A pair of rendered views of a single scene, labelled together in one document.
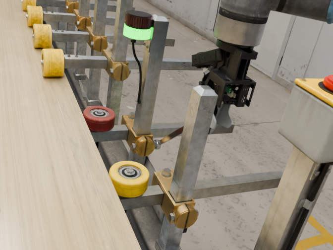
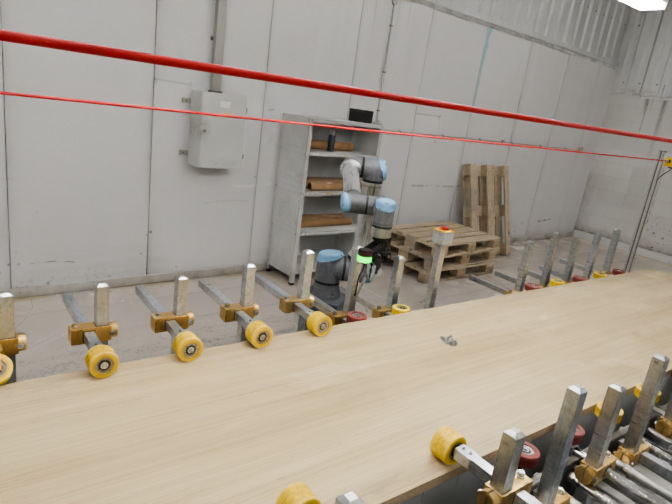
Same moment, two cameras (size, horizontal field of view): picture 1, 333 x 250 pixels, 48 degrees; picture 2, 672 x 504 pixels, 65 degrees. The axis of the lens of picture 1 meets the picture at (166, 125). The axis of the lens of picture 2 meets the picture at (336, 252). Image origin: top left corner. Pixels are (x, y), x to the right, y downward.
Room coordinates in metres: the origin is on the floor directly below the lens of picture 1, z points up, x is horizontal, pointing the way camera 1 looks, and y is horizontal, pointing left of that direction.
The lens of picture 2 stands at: (1.32, 2.12, 1.73)
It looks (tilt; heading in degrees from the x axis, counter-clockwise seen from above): 16 degrees down; 259
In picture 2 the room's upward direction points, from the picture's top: 8 degrees clockwise
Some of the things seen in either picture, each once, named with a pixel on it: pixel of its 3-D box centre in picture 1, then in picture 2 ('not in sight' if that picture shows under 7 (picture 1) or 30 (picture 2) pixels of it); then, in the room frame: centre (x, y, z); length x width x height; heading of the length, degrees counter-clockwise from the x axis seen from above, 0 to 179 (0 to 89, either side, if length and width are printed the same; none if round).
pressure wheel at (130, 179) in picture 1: (126, 192); (399, 318); (0.61, 0.05, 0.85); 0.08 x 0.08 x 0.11
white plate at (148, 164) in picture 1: (147, 174); not in sight; (0.83, 0.03, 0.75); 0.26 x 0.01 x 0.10; 28
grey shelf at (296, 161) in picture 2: not in sight; (324, 199); (0.56, -2.97, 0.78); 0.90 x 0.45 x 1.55; 31
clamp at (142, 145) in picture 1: (136, 135); (344, 318); (0.86, 0.07, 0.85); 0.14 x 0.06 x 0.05; 28
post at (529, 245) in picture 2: not in sight; (520, 280); (-0.26, -0.52, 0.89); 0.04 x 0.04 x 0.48; 28
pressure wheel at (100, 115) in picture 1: (97, 130); (355, 326); (0.83, 0.17, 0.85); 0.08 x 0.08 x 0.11
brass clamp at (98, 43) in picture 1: (96, 38); (239, 311); (1.30, 0.31, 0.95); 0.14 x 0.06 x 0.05; 28
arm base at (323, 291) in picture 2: not in sight; (326, 286); (0.80, -0.83, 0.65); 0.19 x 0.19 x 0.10
